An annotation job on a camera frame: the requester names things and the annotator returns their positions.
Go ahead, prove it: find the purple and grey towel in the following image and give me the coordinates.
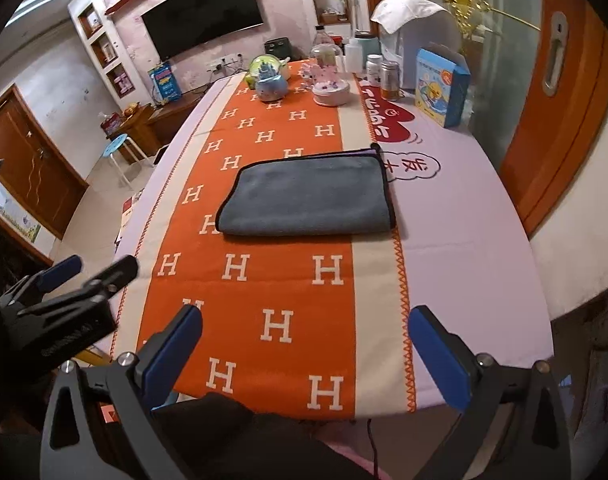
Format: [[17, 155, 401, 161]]
[[215, 143, 396, 237]]

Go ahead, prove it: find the brown wooden door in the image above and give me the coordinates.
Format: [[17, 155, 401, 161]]
[[0, 86, 88, 240]]

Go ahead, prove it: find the blue round stool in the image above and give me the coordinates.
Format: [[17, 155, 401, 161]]
[[101, 132, 156, 191]]

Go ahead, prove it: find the wooden tv cabinet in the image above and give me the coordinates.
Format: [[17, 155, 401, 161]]
[[106, 90, 205, 157]]

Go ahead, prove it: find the blue poster box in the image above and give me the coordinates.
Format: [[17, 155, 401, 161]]
[[148, 61, 182, 106]]

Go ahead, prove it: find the orange H-pattern table runner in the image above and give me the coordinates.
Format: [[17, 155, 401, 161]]
[[110, 76, 417, 420]]

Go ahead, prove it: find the pink printed tablecloth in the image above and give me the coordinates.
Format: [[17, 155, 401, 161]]
[[90, 72, 556, 413]]

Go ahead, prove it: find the blue castle snow globe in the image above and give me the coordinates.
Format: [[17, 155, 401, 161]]
[[255, 75, 288, 103]]

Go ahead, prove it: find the green round toy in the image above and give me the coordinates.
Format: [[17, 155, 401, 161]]
[[244, 54, 291, 90]]

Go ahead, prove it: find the black small appliance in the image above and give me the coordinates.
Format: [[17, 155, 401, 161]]
[[264, 37, 294, 60]]

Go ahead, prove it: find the pink glass dome music box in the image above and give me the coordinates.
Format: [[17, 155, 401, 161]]
[[298, 44, 351, 107]]

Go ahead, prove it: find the clear plastic bottle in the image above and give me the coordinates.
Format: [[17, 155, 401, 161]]
[[310, 25, 336, 58]]

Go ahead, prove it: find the white plastic canister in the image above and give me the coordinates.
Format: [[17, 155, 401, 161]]
[[344, 38, 364, 74]]

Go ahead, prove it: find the white pill bottle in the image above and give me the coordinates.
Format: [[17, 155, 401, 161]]
[[366, 53, 383, 87]]

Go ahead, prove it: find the amber glass jar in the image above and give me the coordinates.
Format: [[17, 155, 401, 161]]
[[380, 60, 400, 101]]

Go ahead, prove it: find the teal lidded container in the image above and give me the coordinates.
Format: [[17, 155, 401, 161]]
[[355, 30, 381, 64]]

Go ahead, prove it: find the blue yellow duck box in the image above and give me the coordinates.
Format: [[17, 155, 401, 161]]
[[415, 42, 471, 128]]

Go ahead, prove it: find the white folded cloth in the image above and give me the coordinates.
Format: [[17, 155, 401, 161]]
[[370, 0, 445, 34]]

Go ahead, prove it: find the white water dispenser appliance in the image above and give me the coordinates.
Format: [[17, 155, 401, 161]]
[[377, 9, 461, 90]]

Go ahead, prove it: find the white wall shelf unit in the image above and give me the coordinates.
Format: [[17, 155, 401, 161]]
[[68, 0, 152, 110]]

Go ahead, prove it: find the black wall television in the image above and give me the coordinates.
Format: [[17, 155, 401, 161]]
[[141, 0, 264, 61]]

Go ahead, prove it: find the orange sliding door frame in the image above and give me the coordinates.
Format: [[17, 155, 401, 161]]
[[499, 0, 608, 236]]

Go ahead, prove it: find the silver door handle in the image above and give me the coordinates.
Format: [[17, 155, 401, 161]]
[[542, 11, 569, 98]]

